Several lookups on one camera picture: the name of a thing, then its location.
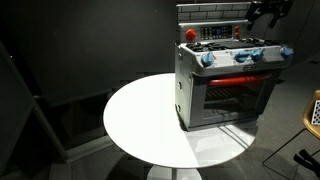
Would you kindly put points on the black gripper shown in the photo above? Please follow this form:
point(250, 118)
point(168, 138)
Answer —
point(271, 6)

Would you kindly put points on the small orange button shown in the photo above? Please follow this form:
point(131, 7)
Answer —
point(236, 28)
point(236, 35)

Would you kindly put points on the blue stove knob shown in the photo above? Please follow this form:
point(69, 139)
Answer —
point(242, 56)
point(208, 58)
point(286, 52)
point(257, 54)

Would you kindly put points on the black stove keypad display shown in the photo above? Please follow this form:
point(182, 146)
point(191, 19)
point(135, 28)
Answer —
point(216, 32)

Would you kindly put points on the grey toy stove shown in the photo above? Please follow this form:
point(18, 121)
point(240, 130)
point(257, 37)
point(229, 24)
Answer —
point(196, 100)

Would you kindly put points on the oval brand badge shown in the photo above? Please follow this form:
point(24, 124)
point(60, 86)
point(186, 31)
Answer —
point(249, 67)

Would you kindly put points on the large orange round knob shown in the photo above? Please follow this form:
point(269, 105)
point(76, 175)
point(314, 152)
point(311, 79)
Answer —
point(191, 34)

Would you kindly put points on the yellow chair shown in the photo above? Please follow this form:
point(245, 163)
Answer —
point(307, 116)

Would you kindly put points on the black white checkerboard card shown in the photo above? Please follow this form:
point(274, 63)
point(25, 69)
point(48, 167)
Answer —
point(316, 113)

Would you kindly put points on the grey oven door with window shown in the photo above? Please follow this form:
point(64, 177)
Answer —
point(197, 106)

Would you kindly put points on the black bar object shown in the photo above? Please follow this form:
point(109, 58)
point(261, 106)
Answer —
point(306, 160)

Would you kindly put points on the grey floor plank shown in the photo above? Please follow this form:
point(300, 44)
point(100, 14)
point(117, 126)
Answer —
point(88, 149)

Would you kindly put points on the dark slanted panel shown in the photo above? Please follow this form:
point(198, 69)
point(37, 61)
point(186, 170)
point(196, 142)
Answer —
point(20, 110)

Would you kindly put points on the white table pedestal base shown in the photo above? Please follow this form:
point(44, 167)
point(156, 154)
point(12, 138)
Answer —
point(173, 173)

